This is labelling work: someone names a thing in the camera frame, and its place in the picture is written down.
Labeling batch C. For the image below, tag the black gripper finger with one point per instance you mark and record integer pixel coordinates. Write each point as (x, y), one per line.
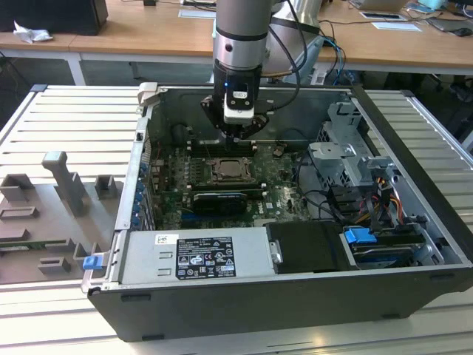
(258, 124)
(214, 111)

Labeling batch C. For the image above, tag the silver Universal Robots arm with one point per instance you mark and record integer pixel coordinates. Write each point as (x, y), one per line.
(240, 22)

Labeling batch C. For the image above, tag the black RAM slot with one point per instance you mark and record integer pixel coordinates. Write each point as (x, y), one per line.
(201, 154)
(221, 184)
(256, 190)
(201, 147)
(221, 181)
(201, 151)
(201, 143)
(255, 187)

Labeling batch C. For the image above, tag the CPU socket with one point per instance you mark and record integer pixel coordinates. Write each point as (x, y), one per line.
(213, 178)

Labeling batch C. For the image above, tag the green motherboard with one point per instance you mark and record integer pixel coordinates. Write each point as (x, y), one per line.
(281, 199)

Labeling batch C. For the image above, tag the metal drive cage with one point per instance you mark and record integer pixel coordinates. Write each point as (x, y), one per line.
(332, 155)

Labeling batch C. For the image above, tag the black graphics card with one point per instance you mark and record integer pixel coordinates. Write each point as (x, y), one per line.
(218, 204)

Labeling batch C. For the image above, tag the wooden desk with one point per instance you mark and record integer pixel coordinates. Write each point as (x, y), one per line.
(61, 43)
(111, 40)

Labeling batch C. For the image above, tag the black plastic shroud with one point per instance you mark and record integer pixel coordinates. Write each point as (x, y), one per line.
(306, 247)

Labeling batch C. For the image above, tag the hard disk in blue carrier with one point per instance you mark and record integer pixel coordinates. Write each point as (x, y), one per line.
(360, 236)

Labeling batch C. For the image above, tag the beige laptop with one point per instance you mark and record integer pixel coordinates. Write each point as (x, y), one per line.
(377, 4)

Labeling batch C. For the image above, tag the grey power supply unit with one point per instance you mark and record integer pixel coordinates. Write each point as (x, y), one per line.
(148, 259)

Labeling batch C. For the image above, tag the white paper sheet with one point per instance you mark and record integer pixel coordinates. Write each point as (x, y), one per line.
(395, 26)

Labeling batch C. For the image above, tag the black computer box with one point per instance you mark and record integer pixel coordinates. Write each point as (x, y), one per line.
(55, 16)

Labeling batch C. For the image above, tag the open black PC case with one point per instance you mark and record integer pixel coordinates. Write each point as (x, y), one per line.
(258, 310)

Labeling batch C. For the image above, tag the blue case latch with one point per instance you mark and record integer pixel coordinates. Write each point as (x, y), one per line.
(91, 263)

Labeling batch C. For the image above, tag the crumpled white paper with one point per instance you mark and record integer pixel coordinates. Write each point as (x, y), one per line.
(33, 33)

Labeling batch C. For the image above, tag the grey parts rack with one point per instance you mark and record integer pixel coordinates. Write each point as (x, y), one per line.
(44, 222)

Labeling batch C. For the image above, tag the turquoise desk object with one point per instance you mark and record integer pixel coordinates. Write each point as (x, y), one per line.
(432, 3)

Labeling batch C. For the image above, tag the dark flat pad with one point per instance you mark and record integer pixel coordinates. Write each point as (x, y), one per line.
(449, 24)

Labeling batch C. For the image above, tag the black computer mouse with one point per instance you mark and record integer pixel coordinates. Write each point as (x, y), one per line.
(463, 32)

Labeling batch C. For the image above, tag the green RAM stick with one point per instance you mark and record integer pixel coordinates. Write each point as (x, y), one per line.
(33, 245)

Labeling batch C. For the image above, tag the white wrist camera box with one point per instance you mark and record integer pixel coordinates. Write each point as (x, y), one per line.
(238, 114)

